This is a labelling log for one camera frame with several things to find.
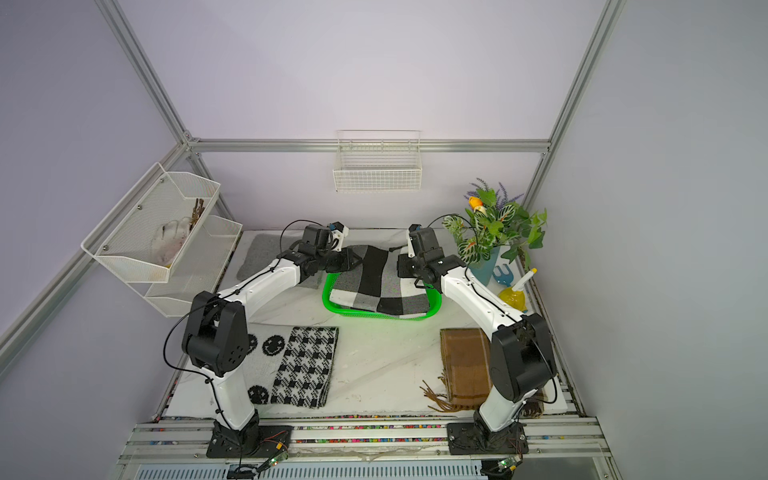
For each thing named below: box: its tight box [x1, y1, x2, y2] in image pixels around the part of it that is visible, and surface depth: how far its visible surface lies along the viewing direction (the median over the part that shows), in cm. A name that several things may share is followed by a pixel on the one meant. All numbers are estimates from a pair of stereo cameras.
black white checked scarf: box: [329, 245, 429, 316], surface depth 90 cm
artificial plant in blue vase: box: [442, 178, 548, 286], surface depth 80 cm
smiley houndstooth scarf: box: [244, 322, 339, 409], surface depth 84 cm
